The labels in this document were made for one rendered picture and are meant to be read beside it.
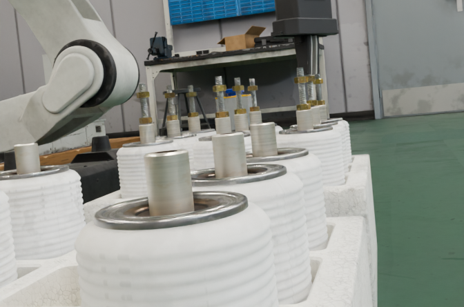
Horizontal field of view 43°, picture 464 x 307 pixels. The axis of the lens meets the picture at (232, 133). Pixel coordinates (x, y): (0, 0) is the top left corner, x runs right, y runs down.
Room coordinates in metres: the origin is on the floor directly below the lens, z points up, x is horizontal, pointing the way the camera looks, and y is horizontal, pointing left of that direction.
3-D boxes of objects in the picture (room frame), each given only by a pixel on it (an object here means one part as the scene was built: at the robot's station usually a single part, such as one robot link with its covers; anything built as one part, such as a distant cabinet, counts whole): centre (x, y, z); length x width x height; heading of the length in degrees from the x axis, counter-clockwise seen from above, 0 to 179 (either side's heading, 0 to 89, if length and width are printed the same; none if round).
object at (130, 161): (0.89, 0.13, 0.16); 0.10 x 0.10 x 0.18
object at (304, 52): (0.94, -0.12, 0.36); 0.03 x 0.02 x 0.06; 40
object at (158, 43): (5.57, 0.59, 0.87); 0.41 x 0.17 x 0.25; 164
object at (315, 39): (0.95, -0.14, 0.36); 0.03 x 0.02 x 0.06; 40
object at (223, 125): (0.86, 0.01, 0.26); 0.02 x 0.02 x 0.03
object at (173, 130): (1.00, 0.10, 0.26); 0.02 x 0.02 x 0.03
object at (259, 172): (0.41, 0.00, 0.25); 0.08 x 0.08 x 0.01
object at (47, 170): (0.58, 0.20, 0.25); 0.08 x 0.08 x 0.01
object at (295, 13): (0.94, -0.13, 0.45); 0.13 x 0.10 x 0.12; 130
